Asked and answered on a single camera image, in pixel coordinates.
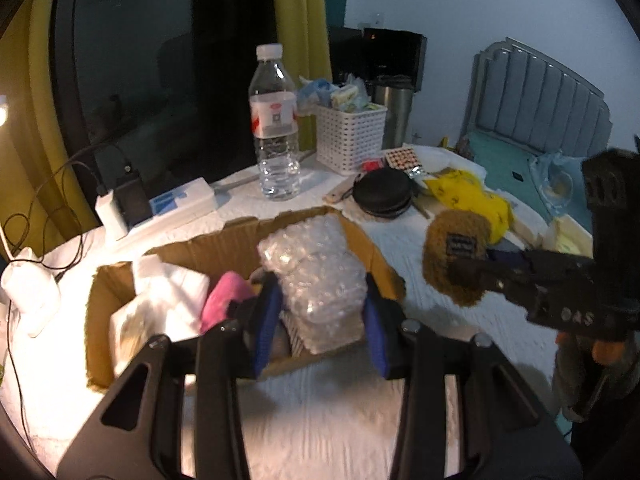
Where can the white box with blue label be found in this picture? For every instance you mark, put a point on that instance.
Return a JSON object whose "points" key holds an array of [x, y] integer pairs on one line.
{"points": [[180, 202]]}

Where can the pink cloth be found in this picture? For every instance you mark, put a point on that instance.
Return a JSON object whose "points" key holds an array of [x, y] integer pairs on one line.
{"points": [[222, 300]]}

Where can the packets in basket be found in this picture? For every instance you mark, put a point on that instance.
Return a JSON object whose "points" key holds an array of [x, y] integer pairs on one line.
{"points": [[340, 92]]}

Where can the white woven plastic basket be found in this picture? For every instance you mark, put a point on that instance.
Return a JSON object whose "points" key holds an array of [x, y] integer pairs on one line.
{"points": [[350, 137]]}

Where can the white charger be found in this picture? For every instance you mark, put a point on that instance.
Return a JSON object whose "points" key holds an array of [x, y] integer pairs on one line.
{"points": [[111, 217]]}

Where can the dotted colourful card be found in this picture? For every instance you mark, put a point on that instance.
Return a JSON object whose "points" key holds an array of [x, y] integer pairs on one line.
{"points": [[402, 159]]}

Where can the grey padded headboard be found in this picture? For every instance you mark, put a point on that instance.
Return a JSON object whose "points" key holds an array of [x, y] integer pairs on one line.
{"points": [[540, 95]]}

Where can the dark glass sliding door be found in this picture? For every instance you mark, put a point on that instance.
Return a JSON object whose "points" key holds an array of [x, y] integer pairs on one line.
{"points": [[165, 60]]}

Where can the white ribbed cloth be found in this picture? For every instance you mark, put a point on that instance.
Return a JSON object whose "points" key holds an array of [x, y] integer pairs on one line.
{"points": [[296, 337]]}

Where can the yellow cloth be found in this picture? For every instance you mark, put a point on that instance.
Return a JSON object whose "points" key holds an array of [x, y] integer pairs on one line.
{"points": [[470, 197]]}

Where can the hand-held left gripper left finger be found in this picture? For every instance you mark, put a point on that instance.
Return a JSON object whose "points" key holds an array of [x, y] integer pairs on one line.
{"points": [[266, 320]]}

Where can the black computer monitor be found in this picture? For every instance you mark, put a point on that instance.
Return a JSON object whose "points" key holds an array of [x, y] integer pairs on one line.
{"points": [[345, 52], [395, 55]]}

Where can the black round case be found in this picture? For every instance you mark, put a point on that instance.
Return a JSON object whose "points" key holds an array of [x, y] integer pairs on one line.
{"points": [[382, 195]]}

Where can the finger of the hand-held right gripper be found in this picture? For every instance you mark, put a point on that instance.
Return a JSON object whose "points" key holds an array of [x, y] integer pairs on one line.
{"points": [[500, 282], [515, 259]]}

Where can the bed with teal sheet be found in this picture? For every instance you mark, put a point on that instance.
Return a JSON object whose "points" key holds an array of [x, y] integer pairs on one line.
{"points": [[500, 160]]}

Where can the small red packet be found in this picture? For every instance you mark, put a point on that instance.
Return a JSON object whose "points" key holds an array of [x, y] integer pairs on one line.
{"points": [[373, 166]]}

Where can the bubble wrap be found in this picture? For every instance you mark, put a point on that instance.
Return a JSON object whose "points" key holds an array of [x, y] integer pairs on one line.
{"points": [[315, 280]]}

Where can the cardboard box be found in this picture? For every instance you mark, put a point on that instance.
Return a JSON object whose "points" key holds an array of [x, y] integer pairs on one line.
{"points": [[225, 245]]}

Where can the blue printed blanket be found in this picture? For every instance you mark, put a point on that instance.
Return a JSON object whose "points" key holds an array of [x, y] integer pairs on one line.
{"points": [[560, 180]]}

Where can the black charger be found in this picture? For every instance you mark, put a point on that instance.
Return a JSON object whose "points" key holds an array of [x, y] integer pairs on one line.
{"points": [[132, 195]]}

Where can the person's right hand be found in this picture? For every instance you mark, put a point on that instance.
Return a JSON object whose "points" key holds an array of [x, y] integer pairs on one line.
{"points": [[607, 352]]}

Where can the small black square object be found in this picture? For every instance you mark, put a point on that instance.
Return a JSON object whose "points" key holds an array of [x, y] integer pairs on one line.
{"points": [[516, 176]]}

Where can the steel thermos cup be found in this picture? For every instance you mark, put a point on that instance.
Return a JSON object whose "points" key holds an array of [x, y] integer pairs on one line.
{"points": [[392, 115]]}

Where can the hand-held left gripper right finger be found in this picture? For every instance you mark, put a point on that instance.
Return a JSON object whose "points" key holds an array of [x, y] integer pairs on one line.
{"points": [[377, 330]]}

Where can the yellow curtain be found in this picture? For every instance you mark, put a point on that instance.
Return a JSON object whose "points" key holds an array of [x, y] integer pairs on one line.
{"points": [[50, 160], [300, 50]]}

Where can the clear plastic water bottle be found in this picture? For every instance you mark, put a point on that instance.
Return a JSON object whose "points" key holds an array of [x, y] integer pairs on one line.
{"points": [[274, 125]]}

